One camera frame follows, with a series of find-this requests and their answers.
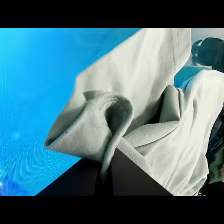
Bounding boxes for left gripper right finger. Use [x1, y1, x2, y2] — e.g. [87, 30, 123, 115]
[110, 147, 173, 197]

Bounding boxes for heap of clothes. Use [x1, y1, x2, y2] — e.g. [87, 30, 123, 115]
[205, 107, 224, 185]

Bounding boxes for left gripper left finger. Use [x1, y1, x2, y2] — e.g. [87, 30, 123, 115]
[36, 158, 102, 197]

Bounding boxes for white garment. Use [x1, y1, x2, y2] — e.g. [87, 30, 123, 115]
[44, 28, 224, 197]

